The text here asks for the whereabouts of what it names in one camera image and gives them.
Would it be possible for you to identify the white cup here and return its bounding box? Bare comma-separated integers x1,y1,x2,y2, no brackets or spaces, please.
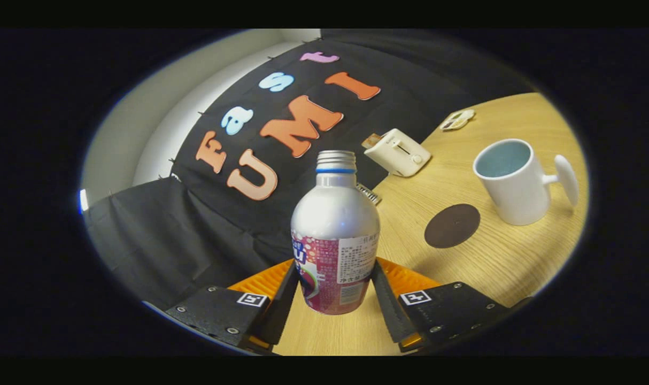
473,138,580,226

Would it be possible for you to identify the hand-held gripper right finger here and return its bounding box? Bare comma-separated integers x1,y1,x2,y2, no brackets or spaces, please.
371,258,517,352

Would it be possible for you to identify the dark brown round coaster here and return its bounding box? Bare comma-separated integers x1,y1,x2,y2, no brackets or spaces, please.
424,203,481,249

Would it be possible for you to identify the white toaster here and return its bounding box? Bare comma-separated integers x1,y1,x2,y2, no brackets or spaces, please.
364,128,432,178

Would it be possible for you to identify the silver juice bottle pink label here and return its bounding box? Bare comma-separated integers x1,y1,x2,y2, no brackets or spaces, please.
290,150,381,315

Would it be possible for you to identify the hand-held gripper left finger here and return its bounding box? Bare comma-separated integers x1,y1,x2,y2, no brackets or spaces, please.
165,259,299,355

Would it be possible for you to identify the white compartment sauce tray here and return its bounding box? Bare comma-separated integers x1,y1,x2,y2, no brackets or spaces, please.
441,109,476,132

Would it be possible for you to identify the wooden table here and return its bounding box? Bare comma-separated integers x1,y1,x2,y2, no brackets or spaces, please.
274,92,590,356

